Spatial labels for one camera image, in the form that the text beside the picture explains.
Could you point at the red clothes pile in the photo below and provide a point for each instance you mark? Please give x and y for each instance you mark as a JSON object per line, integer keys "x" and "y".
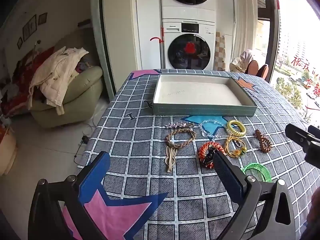
{"x": 22, "y": 75}

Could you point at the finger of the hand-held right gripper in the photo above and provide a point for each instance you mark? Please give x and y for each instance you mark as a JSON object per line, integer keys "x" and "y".
{"x": 315, "y": 132}
{"x": 300, "y": 136}

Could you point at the green translucent bangle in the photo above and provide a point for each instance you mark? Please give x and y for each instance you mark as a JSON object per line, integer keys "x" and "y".
{"x": 263, "y": 171}

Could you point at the silver star hair clip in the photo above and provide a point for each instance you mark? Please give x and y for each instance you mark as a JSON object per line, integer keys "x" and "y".
{"x": 178, "y": 125}

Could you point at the small dark picture frame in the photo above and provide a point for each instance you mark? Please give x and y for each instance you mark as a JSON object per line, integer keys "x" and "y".
{"x": 20, "y": 43}
{"x": 42, "y": 18}

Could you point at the large picture frame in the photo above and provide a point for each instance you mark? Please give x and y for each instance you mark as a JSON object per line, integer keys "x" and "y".
{"x": 30, "y": 28}

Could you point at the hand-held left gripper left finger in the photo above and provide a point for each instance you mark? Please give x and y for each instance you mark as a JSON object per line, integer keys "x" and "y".
{"x": 96, "y": 172}

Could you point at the white washing machine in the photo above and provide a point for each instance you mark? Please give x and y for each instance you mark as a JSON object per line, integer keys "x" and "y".
{"x": 188, "y": 50}

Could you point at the pale green sofa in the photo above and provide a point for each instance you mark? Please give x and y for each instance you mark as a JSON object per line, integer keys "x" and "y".
{"x": 82, "y": 92}

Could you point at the beige hair clip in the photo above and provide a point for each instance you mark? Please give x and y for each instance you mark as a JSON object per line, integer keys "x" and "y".
{"x": 171, "y": 160}

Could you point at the grey checked star tablecloth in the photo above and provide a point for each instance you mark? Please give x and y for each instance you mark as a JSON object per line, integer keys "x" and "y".
{"x": 140, "y": 155}

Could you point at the grey-green jewelry tray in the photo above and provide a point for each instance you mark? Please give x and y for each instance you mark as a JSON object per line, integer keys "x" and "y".
{"x": 197, "y": 92}

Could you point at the beige cloth on chair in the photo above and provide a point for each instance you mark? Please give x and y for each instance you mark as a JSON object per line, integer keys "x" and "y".
{"x": 243, "y": 57}

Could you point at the cream padded coat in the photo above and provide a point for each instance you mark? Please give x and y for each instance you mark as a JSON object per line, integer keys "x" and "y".
{"x": 57, "y": 77}

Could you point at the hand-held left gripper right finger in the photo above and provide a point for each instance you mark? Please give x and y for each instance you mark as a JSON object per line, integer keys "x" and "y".
{"x": 226, "y": 172}

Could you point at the black claw hair clip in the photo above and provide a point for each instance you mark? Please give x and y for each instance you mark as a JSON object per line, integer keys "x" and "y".
{"x": 210, "y": 155}

